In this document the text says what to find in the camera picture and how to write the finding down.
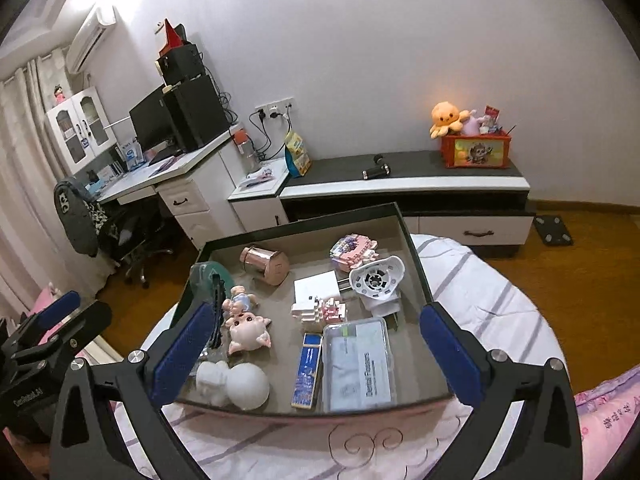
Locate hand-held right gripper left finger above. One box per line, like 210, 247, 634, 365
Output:
50, 302, 218, 480

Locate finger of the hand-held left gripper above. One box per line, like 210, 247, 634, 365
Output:
0, 290, 83, 357
10, 301, 114, 377

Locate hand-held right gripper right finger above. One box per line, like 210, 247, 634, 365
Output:
419, 302, 585, 480

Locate rose gold round jar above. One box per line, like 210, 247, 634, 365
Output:
239, 244, 291, 287

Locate white square power adapter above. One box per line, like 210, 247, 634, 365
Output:
293, 270, 351, 307

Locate dark shallow storage box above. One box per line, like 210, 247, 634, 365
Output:
162, 202, 464, 417

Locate pink cloth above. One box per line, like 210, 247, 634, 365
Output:
31, 284, 67, 342

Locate white plaster figurine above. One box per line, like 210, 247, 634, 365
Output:
195, 360, 271, 411

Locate pink pig head figurine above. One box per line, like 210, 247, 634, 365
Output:
222, 309, 274, 356

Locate green round object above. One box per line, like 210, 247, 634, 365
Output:
192, 261, 234, 302

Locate small blue-dressed pig figurine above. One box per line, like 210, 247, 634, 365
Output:
221, 284, 260, 319

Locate grey hooded jacket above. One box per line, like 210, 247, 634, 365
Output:
53, 178, 102, 259

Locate black office chair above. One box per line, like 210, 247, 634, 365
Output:
95, 205, 174, 289

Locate clear plastic flosser box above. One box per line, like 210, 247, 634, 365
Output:
321, 317, 399, 415

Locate black and white patterned cloth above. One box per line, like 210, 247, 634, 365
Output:
90, 200, 127, 247

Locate white round-vent device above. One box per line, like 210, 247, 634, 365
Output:
348, 254, 405, 319

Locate blue and gold slim box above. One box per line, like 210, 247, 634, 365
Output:
290, 332, 324, 410

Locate beige curtain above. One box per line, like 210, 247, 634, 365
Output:
0, 57, 108, 322

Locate white and pink block figure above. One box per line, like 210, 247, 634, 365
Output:
290, 294, 359, 334

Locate pink building block toy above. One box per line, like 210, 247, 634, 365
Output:
329, 232, 380, 272

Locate white desk with drawers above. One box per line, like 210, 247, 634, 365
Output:
96, 135, 247, 252

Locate black floor scale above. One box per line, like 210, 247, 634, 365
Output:
532, 213, 574, 247

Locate white corner cabinet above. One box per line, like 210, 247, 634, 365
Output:
227, 169, 292, 237

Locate black and white low cabinet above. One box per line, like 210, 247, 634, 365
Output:
278, 150, 537, 261

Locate pink printed quilt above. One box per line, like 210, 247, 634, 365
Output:
572, 365, 640, 480

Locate blue and white boxes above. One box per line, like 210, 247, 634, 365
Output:
112, 139, 147, 172

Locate white glass-door cabinet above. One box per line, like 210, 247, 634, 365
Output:
46, 85, 114, 179

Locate pink printed papers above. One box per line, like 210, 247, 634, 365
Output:
239, 167, 276, 192

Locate black handheld device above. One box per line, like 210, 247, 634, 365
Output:
362, 153, 392, 180

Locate red printed storage box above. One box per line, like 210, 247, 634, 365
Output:
439, 132, 512, 170

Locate black computer monitor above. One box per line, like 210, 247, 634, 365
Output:
128, 87, 177, 154

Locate clear bottle with orange cap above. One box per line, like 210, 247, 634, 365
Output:
234, 132, 261, 174

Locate yellow and blue snack bag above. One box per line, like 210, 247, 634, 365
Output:
283, 131, 312, 179

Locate black computer tower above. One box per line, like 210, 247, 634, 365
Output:
162, 75, 231, 154

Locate purple plush toy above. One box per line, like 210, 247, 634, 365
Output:
460, 108, 484, 136

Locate orange octopus plush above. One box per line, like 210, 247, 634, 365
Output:
428, 101, 471, 140

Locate small black box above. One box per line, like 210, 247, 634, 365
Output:
155, 43, 206, 87

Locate white air conditioner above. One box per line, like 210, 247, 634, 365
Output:
65, 5, 119, 74

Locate black power cable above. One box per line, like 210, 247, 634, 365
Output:
248, 107, 294, 162

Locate white wall outlet strip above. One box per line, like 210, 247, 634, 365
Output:
253, 97, 295, 120

